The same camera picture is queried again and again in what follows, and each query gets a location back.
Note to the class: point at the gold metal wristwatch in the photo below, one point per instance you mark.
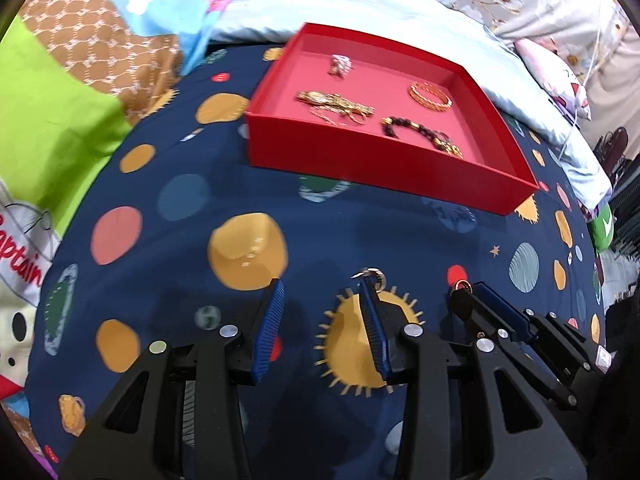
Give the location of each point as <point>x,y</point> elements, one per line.
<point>325,99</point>

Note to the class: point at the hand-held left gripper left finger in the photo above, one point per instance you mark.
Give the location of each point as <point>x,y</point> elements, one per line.
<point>267,330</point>

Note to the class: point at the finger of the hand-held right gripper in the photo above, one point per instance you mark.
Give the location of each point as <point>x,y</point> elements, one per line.
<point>500,305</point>
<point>470,315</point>

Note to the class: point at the colourful cartoon patchwork blanket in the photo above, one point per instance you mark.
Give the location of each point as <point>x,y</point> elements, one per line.
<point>75,85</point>

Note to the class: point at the pink cartoon pillow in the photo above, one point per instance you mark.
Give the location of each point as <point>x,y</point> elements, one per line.
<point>555,75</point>

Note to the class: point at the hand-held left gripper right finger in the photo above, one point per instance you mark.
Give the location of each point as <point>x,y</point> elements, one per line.
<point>375,325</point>

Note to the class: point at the dark metal chair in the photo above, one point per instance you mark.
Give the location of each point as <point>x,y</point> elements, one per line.
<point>620,170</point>

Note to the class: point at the light blue pillow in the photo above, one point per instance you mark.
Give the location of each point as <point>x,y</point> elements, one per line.
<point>400,10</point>

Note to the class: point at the navy planet print blanket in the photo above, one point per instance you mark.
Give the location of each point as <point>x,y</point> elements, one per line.
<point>175,270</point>

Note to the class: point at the silver sparkly brooch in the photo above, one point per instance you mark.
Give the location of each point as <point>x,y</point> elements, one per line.
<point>340,65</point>

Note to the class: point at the red shallow cardboard box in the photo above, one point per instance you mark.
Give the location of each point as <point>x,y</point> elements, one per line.
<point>380,160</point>

